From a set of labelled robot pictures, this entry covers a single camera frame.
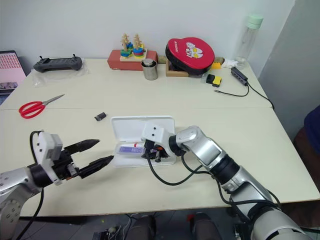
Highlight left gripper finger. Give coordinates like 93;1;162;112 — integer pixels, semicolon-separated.
65;138;101;155
79;155;115;179

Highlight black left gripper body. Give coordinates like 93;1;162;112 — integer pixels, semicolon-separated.
52;147;83;181

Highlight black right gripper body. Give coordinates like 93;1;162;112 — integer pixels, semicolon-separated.
143;140;168;159

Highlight red capped white marker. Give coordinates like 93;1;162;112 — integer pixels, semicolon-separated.
124;141;145;149

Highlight white plastic pencil case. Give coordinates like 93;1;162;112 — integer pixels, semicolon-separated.
110;115;177;169

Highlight dark rounded shape under table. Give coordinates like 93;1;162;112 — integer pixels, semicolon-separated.
192;211;216;240
129;214;158;240

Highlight steel cup with weight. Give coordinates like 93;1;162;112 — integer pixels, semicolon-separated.
140;59;159;81

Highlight wooden tray box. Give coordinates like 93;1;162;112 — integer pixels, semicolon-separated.
165;59;191;78

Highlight clear plastic bag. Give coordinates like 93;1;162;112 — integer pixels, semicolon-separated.
30;58;90;89

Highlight red cardboard box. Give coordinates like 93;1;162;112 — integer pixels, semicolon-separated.
107;49;159;72

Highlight black handheld remote controller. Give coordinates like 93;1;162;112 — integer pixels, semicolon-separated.
32;53;84;74

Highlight yellow black board eraser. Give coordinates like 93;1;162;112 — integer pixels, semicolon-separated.
204;73;223;88

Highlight wooden colourful stacking toy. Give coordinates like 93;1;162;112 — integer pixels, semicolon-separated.
119;32;149;62

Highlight red black boxing pad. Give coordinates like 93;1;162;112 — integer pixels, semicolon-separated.
164;37;217;76

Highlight white crumpled tissue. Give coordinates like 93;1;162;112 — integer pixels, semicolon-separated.
220;58;239;69

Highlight grey usb hub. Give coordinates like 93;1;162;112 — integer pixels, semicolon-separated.
230;66;249;82

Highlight clear bottle green cap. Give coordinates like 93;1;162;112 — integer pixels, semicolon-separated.
234;13;265;70

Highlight brown chair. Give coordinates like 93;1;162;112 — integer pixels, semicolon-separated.
291;126;320;193

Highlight person in blue clothing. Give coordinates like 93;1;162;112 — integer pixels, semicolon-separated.
303;104;320;159

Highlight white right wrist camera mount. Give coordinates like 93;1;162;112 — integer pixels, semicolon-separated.
140;121;174;159

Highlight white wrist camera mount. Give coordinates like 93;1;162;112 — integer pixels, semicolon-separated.
140;121;174;159
33;131;63;186

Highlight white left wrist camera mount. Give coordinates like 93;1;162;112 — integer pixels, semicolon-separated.
33;131;63;186

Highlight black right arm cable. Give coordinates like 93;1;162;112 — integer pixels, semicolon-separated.
146;149;282;210

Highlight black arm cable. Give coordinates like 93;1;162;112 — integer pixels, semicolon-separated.
146;149;282;210
16;129;45;240

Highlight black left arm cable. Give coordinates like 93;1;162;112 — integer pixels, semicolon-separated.
16;129;45;240

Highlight red handled scissors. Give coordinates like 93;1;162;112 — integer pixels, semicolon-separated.
18;93;66;119

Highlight cables under table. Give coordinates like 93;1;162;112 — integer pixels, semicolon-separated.
92;212;141;240

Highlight black usb hub cable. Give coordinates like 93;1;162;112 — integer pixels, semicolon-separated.
214;80;276;110

